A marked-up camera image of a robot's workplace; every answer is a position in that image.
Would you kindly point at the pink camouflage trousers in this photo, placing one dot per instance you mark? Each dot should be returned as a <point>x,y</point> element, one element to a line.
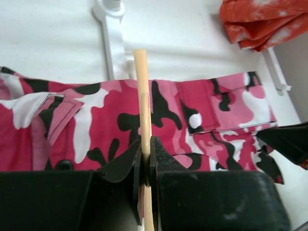
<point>207,125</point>

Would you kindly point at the orange white patterned garment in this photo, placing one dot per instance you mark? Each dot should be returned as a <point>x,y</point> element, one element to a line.
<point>261,24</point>

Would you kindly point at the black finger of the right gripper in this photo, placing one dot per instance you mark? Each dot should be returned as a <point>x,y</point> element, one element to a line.
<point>291,141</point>

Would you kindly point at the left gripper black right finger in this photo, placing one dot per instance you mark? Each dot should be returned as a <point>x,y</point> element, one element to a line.
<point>184,200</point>

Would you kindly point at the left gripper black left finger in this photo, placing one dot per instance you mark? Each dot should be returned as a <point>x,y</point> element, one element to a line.
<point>63,199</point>

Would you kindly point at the beige wooden hanger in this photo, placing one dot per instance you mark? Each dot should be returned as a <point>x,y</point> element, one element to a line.
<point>140,59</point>

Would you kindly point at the white clothes rack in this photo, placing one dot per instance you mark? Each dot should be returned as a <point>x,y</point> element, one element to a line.
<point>110,14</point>

